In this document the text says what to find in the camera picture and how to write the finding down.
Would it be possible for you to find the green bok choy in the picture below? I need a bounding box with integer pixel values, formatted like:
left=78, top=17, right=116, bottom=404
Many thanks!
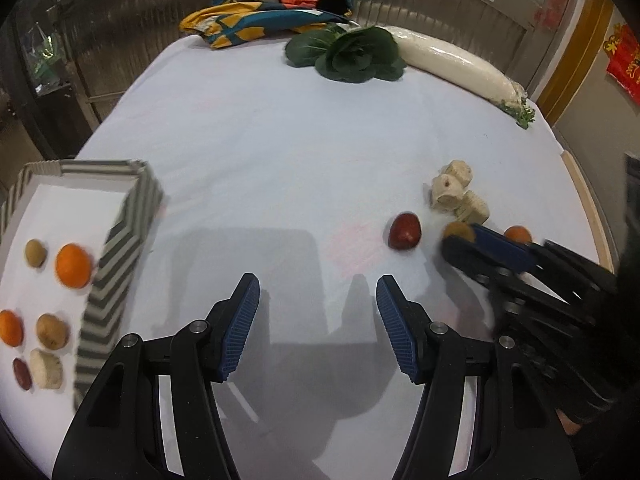
left=285, top=26, right=408, bottom=83

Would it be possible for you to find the brown longan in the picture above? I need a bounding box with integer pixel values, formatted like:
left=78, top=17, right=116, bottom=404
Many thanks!
left=443, top=221, right=477, bottom=243
left=36, top=313, right=70, bottom=351
left=25, top=239, right=49, bottom=268

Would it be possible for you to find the small orange with stem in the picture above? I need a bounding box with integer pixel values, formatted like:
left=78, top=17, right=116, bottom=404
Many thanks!
left=503, top=225, right=533, bottom=246

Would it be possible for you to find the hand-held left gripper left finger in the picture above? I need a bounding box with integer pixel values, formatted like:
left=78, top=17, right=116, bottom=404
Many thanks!
left=51, top=273, right=261, bottom=480

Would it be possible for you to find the orange mandarin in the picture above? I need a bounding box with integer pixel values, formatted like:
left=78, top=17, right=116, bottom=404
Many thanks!
left=55, top=243, right=94, bottom=289
left=0, top=309, right=24, bottom=348

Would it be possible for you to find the red wall decoration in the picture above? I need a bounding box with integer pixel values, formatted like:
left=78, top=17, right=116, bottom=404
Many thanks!
left=602, top=22, right=640, bottom=106

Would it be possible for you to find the glass-fronted cabinet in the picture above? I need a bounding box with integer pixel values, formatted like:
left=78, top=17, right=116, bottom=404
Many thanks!
left=20, top=20, right=76, bottom=106

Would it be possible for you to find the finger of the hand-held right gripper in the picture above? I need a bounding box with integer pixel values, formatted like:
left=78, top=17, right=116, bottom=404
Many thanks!
left=471, top=225, right=540, bottom=274
left=439, top=236, right=507, bottom=287

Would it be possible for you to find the wooden edge strip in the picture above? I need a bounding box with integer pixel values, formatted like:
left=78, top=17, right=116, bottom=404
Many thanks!
left=561, top=150, right=615, bottom=273

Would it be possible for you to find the beige puffed snack roll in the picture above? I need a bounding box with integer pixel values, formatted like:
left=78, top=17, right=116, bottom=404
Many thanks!
left=431, top=173, right=466, bottom=211
left=445, top=159, right=474, bottom=186
left=452, top=190, right=490, bottom=226
left=29, top=349, right=65, bottom=391

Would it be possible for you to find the white radish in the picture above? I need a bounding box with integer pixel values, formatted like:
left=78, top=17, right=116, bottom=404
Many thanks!
left=382, top=25, right=537, bottom=130

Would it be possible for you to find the colourful patterned cloth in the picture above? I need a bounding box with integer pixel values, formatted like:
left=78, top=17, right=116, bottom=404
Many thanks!
left=179, top=0, right=356, bottom=51

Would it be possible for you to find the red jujube date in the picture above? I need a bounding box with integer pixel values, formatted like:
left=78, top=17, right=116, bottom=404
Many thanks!
left=388, top=212, right=422, bottom=251
left=12, top=357, right=34, bottom=391

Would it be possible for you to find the yellow door frame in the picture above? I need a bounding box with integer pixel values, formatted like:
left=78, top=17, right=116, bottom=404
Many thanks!
left=537, top=0, right=613, bottom=126

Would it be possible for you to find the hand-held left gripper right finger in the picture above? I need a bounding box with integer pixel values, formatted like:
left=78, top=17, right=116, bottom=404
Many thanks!
left=375, top=274, right=581, bottom=480

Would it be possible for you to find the striped cardboard box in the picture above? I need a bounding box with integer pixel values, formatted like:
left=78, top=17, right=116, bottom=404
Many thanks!
left=0, top=158, right=165, bottom=411

